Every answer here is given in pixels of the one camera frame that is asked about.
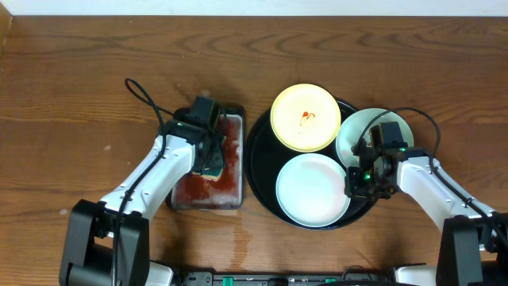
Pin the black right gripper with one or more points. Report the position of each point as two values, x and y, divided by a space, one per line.
353 189

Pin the round black serving tray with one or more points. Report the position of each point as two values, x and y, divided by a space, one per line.
265 155

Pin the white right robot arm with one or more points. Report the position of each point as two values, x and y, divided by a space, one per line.
473 248

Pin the black rectangular wash tray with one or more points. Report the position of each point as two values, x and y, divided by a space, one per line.
196 192

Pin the pale green plate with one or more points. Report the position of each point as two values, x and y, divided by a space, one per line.
353 126

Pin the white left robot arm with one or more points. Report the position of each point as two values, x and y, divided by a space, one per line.
107 242

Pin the yellow plate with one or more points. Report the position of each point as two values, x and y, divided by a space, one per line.
305 118

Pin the light blue plate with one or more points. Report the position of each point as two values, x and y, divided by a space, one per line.
310 189

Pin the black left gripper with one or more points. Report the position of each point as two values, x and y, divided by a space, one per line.
214 160

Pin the green scrubbing sponge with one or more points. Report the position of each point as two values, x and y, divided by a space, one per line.
213 168

